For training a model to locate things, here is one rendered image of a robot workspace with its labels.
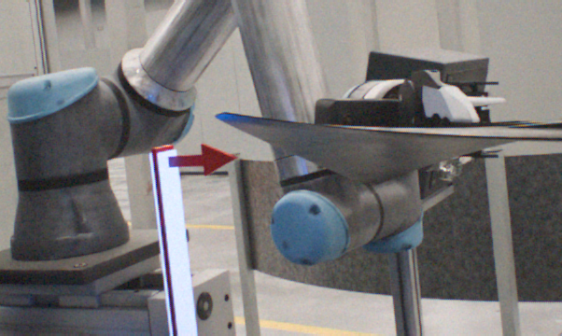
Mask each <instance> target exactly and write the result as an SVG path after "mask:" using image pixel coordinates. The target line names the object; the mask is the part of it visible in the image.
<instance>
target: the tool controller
mask: <svg viewBox="0 0 562 336"><path fill-rule="evenodd" d="M488 65H489V58H488V57H487V56H484V55H478V54H472V53H467V52H461V51H454V50H449V49H437V48H432V47H415V48H401V49H375V50H371V51H370V52H369V56H368V62H367V69H366V76H365V82H366V81H370V80H384V81H389V80H404V79H405V78H412V72H417V71H420V70H438V71H439V73H440V81H441V82H486V79H487V75H488V73H489V71H488ZM478 92H485V85H478ZM473 161H474V159H473V158H470V157H458V158H456V159H453V160H446V161H441V162H440V170H439V171H438V172H420V171H418V170H417V177H418V187H419V196H420V200H422V199H425V198H426V197H428V196H429V195H430V194H432V193H433V192H435V191H437V190H440V189H442V188H444V187H446V186H447V185H449V184H450V183H452V182H454V181H455V180H457V179H459V178H460V177H462V176H463V175H465V174H466V173H468V172H469V171H470V170H471V166H472V163H473Z"/></svg>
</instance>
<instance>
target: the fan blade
mask: <svg viewBox="0 0 562 336"><path fill-rule="evenodd" d="M215 117H216V118H217V119H220V120H222V121H224V122H226V123H227V124H229V125H231V126H233V127H235V128H237V129H239V130H241V131H243V132H245V133H248V134H250V135H252V136H255V137H257V138H259V139H260V140H262V141H263V142H266V143H268V144H270V145H272V146H275V147H278V148H280V149H283V150H285V151H286V152H288V153H291V154H293V155H295V156H298V157H300V158H302V159H305V160H307V161H310V162H312V163H314V164H317V165H319V166H322V167H324V168H326V169H329V170H331V171H333V172H335V173H336V174H339V175H343V176H345V177H348V178H350V179H353V180H355V181H358V182H360V183H366V184H374V185H381V184H383V183H385V182H387V181H389V180H392V179H394V178H397V177H399V176H402V175H406V174H409V173H411V172H413V171H415V170H418V169H421V168H423V167H426V166H429V165H431V164H434V163H438V162H441V161H446V160H449V159H453V158H455V157H459V156H462V155H466V154H469V153H472V152H475V151H479V150H483V149H487V148H491V147H497V146H501V145H505V144H509V143H513V142H517V141H529V142H562V119H555V120H545V121H530V120H512V121H497V122H485V121H478V122H467V123H456V124H444V125H434V126H422V127H400V128H391V127H362V126H344V125H329V124H315V123H306V122H298V121H290V120H282V119H269V118H263V117H257V116H250V115H244V114H237V113H232V112H226V111H224V112H221V113H218V114H216V115H215Z"/></svg>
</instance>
